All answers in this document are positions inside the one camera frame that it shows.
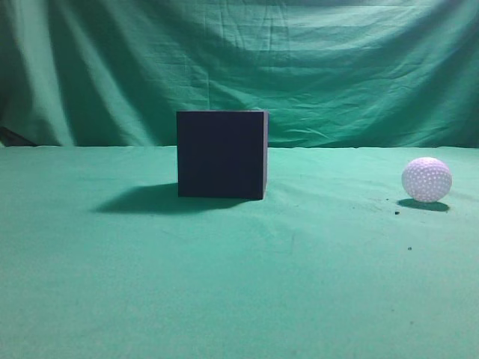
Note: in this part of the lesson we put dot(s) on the white dimpled golf ball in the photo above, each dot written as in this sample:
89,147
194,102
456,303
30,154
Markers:
426,179

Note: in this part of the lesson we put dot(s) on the dark blue cube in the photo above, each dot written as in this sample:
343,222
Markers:
222,154

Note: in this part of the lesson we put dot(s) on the green cloth backdrop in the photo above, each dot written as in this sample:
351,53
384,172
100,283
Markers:
101,259

